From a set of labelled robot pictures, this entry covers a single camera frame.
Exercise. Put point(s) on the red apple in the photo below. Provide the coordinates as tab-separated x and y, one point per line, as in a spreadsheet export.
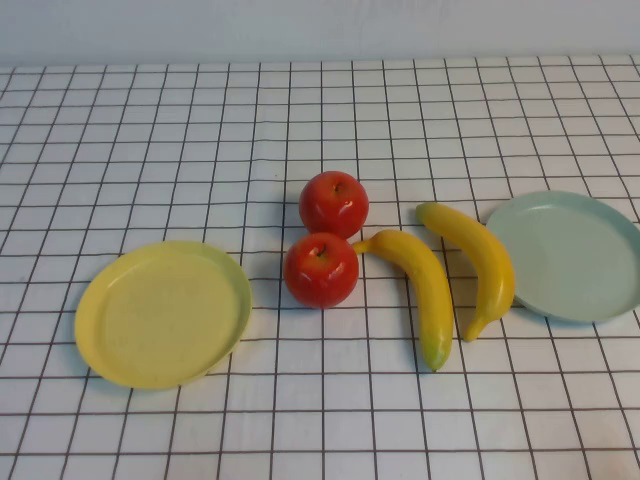
320	272
334	205

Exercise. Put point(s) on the yellow banana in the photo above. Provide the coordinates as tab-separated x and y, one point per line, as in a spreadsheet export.
485	255
425	280

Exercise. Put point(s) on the yellow round plate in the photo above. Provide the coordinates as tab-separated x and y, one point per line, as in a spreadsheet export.
160	320

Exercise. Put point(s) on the light blue round plate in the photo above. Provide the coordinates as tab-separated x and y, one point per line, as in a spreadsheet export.
570	260

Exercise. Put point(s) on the white grid-pattern tablecloth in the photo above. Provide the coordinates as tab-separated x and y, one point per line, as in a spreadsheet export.
320	425

